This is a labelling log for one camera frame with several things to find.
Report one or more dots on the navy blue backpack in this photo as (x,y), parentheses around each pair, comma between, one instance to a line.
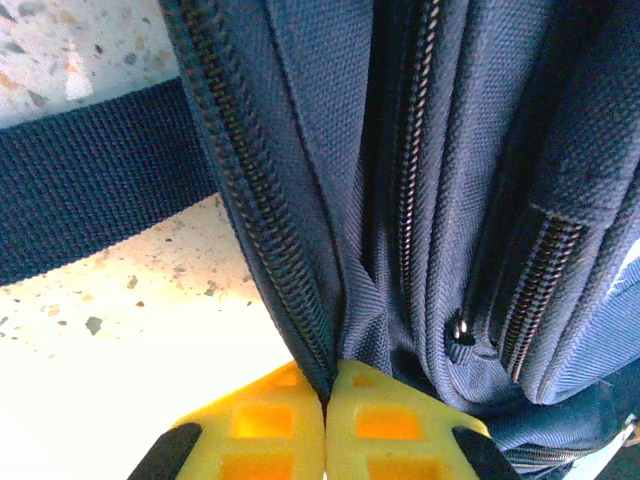
(425,175)

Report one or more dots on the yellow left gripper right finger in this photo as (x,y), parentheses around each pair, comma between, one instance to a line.
(395,430)

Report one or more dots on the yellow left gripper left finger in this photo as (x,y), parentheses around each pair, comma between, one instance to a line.
(265,430)

